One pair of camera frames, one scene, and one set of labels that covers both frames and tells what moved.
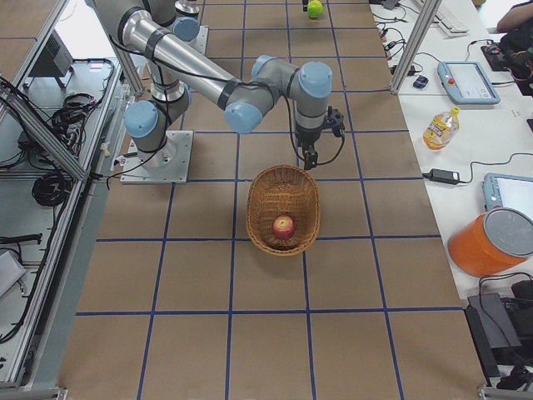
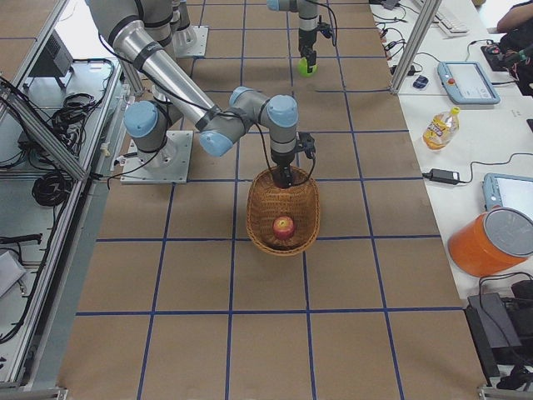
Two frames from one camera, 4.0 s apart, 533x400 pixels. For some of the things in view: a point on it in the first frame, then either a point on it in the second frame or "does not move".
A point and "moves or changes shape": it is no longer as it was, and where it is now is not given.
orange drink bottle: [440, 129] does not move
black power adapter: [443, 176] does not move
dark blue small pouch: [420, 82] does not move
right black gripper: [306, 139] -> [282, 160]
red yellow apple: [283, 227] does not move
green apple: [315, 9] moves or changes shape
